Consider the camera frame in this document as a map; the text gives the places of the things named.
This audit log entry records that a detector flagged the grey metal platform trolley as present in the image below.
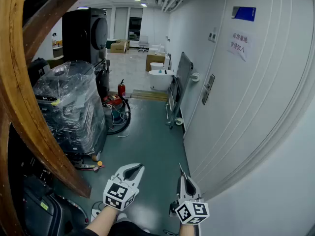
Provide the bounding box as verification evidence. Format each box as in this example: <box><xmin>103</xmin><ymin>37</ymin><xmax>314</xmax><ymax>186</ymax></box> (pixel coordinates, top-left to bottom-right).
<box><xmin>165</xmin><ymin>51</ymin><xmax>201</xmax><ymax>130</ymax></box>

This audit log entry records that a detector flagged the white office chair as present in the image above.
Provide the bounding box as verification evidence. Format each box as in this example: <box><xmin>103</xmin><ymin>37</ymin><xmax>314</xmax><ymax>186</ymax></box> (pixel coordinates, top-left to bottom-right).
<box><xmin>137</xmin><ymin>35</ymin><xmax>150</xmax><ymax>53</ymax></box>

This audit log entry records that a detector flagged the white door with metal handle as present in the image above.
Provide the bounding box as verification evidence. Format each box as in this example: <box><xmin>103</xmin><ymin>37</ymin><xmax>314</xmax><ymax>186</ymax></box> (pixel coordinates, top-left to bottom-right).
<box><xmin>183</xmin><ymin>0</ymin><xmax>315</xmax><ymax>202</ymax></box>

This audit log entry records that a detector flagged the curved wooden frame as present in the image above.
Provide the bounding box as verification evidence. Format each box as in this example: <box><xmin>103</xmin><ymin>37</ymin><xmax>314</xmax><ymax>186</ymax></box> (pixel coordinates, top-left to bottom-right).
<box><xmin>0</xmin><ymin>0</ymin><xmax>97</xmax><ymax>236</ymax></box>

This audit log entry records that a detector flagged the red fire extinguisher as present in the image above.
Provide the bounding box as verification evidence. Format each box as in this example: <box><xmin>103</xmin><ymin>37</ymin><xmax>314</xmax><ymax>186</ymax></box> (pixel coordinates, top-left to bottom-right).
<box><xmin>117</xmin><ymin>79</ymin><xmax>127</xmax><ymax>99</ymax></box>

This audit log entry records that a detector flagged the metal door lock with handle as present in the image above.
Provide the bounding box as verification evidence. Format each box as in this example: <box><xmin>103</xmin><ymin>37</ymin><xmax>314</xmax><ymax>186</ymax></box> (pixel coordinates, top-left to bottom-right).
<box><xmin>201</xmin><ymin>73</ymin><xmax>216</xmax><ymax>106</ymax></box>

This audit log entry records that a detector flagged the person's right forearm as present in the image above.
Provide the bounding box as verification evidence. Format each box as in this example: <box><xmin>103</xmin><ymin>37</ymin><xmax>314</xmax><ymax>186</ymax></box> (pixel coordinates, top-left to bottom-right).
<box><xmin>179</xmin><ymin>223</ymin><xmax>198</xmax><ymax>236</ymax></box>

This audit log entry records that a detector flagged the red vacuum cleaner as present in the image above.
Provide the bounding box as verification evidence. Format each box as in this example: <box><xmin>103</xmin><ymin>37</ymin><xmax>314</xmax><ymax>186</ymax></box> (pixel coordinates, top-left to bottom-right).
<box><xmin>101</xmin><ymin>94</ymin><xmax>123</xmax><ymax>127</ymax></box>

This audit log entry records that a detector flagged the large white toilet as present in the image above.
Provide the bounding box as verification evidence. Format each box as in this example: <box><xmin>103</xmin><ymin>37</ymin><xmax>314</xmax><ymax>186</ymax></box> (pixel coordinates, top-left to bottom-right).
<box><xmin>148</xmin><ymin>69</ymin><xmax>174</xmax><ymax>91</ymax></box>

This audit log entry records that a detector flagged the person's black printed shirt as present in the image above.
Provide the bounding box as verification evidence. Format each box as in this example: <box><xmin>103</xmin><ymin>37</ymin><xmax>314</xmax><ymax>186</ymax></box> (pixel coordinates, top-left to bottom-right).
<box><xmin>114</xmin><ymin>219</ymin><xmax>161</xmax><ymax>236</ymax></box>

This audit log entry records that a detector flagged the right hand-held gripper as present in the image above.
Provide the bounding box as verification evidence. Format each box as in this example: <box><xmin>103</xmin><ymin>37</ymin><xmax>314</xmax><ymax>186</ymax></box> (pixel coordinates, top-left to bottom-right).
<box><xmin>169</xmin><ymin>175</ymin><xmax>210</xmax><ymax>225</ymax></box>

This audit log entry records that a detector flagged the person's left forearm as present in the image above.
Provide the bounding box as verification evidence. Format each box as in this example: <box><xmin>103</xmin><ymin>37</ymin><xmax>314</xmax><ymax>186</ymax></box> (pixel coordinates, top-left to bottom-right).
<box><xmin>85</xmin><ymin>205</ymin><xmax>119</xmax><ymax>236</ymax></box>

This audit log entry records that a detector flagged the plastic-wrapped grey machine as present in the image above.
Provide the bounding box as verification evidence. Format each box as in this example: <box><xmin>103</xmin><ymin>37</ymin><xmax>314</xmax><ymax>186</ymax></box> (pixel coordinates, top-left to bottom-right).
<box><xmin>32</xmin><ymin>60</ymin><xmax>109</xmax><ymax>156</ymax></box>

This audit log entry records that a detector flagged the tall black machine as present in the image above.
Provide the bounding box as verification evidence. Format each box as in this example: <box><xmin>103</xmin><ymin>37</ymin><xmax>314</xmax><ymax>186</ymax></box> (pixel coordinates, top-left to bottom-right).
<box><xmin>62</xmin><ymin>7</ymin><xmax>109</xmax><ymax>66</ymax></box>

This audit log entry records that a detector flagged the wooden plank ramp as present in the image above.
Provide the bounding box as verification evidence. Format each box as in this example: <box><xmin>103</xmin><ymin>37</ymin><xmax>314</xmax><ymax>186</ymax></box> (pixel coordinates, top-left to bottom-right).
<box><xmin>131</xmin><ymin>89</ymin><xmax>169</xmax><ymax>103</ymax></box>

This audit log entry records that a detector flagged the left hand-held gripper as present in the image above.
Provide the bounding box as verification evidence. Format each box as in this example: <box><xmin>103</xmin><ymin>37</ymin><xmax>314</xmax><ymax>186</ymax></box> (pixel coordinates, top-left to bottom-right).
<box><xmin>102</xmin><ymin>163</ymin><xmax>146</xmax><ymax>211</ymax></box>

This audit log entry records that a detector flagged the black hard case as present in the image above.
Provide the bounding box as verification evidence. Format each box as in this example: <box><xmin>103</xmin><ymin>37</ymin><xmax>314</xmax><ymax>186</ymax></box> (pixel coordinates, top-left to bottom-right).
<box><xmin>22</xmin><ymin>175</ymin><xmax>90</xmax><ymax>236</ymax></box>

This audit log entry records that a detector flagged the cardboard box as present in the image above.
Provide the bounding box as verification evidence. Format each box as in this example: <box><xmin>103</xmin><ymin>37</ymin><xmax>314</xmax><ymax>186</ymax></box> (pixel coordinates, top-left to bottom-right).
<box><xmin>145</xmin><ymin>53</ymin><xmax>166</xmax><ymax>72</ymax></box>
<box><xmin>110</xmin><ymin>39</ymin><xmax>130</xmax><ymax>54</ymax></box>

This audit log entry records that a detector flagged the white paper sign red print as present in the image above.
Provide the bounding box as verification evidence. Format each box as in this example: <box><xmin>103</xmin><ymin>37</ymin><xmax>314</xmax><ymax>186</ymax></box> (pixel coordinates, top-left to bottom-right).
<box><xmin>226</xmin><ymin>29</ymin><xmax>255</xmax><ymax>62</ymax></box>

